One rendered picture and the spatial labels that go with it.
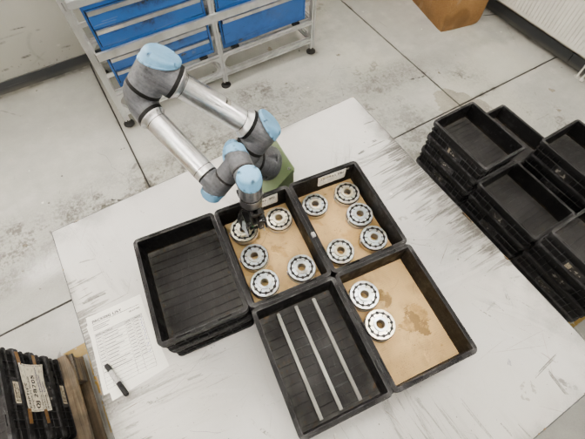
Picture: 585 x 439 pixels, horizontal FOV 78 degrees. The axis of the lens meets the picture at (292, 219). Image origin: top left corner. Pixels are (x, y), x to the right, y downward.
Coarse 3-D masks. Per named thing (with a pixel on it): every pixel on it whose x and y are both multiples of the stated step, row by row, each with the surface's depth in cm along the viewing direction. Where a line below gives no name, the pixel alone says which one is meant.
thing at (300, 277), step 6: (294, 258) 132; (300, 258) 132; (306, 258) 132; (288, 264) 131; (294, 264) 131; (312, 264) 131; (288, 270) 130; (294, 270) 130; (312, 270) 130; (294, 276) 128; (300, 276) 128; (306, 276) 129; (312, 276) 129
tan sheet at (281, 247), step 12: (228, 228) 141; (264, 240) 139; (276, 240) 139; (288, 240) 139; (300, 240) 139; (240, 252) 137; (276, 252) 136; (288, 252) 136; (300, 252) 136; (240, 264) 134; (276, 264) 134; (288, 276) 132
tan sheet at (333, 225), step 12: (348, 180) 152; (312, 192) 149; (324, 192) 149; (336, 204) 147; (324, 216) 144; (336, 216) 144; (360, 216) 144; (324, 228) 141; (336, 228) 141; (348, 228) 141; (324, 240) 139; (348, 240) 139; (360, 252) 136
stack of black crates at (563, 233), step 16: (576, 224) 180; (544, 240) 173; (560, 240) 164; (576, 240) 176; (528, 256) 185; (544, 256) 177; (560, 256) 170; (576, 256) 161; (528, 272) 191; (544, 272) 180; (560, 272) 174; (576, 272) 165; (544, 288) 186; (560, 288) 177; (576, 288) 170; (560, 304) 183; (576, 304) 172; (576, 320) 179
